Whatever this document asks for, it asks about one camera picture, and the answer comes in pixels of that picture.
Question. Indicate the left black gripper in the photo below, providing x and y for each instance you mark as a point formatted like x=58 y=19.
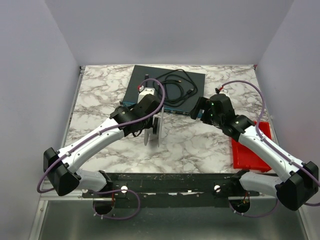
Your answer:
x=155 y=125

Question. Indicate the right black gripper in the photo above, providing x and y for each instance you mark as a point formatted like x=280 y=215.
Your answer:
x=196 y=110

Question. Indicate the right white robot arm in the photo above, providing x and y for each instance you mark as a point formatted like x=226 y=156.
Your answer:
x=296 y=181

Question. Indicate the grey cable spool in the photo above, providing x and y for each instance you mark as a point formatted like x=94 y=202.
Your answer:
x=154 y=133

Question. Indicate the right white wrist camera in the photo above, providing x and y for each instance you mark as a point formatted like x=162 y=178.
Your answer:
x=222 y=90

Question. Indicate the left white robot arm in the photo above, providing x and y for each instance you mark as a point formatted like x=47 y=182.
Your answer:
x=63 y=167

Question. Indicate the dark network switch box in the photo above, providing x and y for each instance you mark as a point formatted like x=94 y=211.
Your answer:
x=182 y=88

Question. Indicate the red plastic tray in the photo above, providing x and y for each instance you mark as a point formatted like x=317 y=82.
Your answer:
x=244 y=158

